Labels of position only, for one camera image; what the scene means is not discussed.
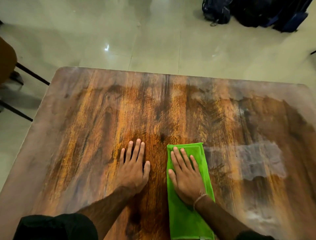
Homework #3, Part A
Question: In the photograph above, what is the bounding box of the green microfibre cloth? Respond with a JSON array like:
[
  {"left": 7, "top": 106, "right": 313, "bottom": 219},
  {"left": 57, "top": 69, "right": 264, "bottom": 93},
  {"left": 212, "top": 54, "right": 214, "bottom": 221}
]
[{"left": 167, "top": 142, "right": 216, "bottom": 240}]

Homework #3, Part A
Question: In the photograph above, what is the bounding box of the black bag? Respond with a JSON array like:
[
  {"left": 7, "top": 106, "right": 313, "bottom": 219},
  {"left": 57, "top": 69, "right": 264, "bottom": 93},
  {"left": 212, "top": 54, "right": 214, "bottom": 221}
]
[{"left": 230, "top": 0, "right": 280, "bottom": 28}]

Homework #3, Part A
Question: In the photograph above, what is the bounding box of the blue and black backpack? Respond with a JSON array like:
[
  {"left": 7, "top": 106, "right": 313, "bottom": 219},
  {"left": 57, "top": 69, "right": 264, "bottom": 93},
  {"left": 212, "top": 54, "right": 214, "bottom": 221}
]
[{"left": 262, "top": 0, "right": 313, "bottom": 33}]

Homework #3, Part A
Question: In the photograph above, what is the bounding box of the brown chair with black legs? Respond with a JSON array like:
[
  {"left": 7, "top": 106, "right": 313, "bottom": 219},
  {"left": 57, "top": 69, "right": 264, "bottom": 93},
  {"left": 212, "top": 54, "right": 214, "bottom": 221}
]
[{"left": 0, "top": 37, "right": 50, "bottom": 122}]

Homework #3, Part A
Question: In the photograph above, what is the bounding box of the person's left black sleeve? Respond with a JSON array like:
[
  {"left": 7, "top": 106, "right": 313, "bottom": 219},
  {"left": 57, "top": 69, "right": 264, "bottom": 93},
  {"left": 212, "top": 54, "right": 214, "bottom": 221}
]
[{"left": 13, "top": 213, "right": 99, "bottom": 240}]

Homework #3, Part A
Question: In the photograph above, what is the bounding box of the person's left hand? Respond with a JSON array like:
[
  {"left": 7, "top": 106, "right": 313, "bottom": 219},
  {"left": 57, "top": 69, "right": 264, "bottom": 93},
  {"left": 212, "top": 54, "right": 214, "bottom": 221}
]
[{"left": 115, "top": 138, "right": 151, "bottom": 196}]

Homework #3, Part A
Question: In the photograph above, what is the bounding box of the person's right forearm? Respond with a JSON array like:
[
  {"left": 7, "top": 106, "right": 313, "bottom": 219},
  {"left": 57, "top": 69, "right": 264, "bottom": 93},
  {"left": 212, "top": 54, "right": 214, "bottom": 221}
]
[{"left": 195, "top": 195, "right": 250, "bottom": 240}]

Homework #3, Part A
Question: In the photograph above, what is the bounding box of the dark navy backpack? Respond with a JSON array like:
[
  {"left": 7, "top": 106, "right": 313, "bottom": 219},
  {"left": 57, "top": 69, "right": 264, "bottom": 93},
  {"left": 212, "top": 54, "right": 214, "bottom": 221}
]
[{"left": 202, "top": 0, "right": 233, "bottom": 27}]

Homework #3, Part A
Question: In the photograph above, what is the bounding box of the person's left forearm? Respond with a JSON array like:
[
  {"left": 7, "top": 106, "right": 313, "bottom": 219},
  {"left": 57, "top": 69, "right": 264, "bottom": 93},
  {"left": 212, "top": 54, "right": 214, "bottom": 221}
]
[{"left": 77, "top": 185, "right": 135, "bottom": 240}]

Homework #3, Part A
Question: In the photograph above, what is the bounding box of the person's black sleeve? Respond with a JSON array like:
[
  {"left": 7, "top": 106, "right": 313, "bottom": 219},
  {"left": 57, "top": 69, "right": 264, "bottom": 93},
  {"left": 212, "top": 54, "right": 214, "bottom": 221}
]
[
  {"left": 235, "top": 230, "right": 275, "bottom": 240},
  {"left": 13, "top": 213, "right": 99, "bottom": 240}
]

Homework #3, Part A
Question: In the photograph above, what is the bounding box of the person's right hand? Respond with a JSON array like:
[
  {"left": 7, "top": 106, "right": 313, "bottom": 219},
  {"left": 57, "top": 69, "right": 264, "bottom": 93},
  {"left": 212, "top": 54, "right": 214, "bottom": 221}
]
[{"left": 168, "top": 147, "right": 207, "bottom": 206}]

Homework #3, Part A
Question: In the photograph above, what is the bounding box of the person's right black sleeve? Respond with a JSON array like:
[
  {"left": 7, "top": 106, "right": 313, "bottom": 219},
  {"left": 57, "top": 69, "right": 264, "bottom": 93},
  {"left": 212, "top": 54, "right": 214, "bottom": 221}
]
[{"left": 235, "top": 230, "right": 275, "bottom": 240}]

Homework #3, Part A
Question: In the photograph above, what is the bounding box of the white thread wrist band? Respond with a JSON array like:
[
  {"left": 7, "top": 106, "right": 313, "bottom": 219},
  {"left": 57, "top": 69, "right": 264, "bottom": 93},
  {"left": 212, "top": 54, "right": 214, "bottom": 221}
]
[{"left": 193, "top": 193, "right": 208, "bottom": 211}]

